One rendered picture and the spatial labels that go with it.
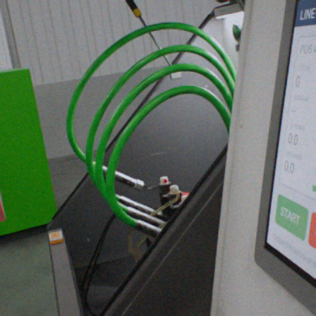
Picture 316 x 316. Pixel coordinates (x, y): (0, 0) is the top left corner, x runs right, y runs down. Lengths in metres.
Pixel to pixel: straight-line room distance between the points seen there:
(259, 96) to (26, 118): 3.68
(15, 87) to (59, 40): 3.27
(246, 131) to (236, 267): 0.18
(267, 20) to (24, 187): 3.79
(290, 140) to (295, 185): 0.05
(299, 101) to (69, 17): 7.01
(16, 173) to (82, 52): 3.46
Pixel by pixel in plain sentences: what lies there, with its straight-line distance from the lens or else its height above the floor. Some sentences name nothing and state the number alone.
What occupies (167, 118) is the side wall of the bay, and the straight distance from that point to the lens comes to 1.46.
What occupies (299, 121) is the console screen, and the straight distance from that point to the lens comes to 0.60.
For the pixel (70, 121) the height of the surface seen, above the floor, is 1.26.
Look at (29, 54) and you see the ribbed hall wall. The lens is 7.49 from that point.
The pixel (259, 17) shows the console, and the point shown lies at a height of 1.40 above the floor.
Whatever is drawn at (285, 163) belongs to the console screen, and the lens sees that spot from 0.62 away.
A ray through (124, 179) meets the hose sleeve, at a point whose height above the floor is 1.12.
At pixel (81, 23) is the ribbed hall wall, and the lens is 7.54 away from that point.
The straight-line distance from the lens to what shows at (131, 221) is 0.90.
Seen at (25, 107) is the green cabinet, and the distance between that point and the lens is 4.31.
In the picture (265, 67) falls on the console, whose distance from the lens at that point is 0.70.
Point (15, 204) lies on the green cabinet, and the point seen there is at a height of 0.29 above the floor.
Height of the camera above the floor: 1.40
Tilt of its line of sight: 12 degrees down
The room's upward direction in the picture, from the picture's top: 8 degrees counter-clockwise
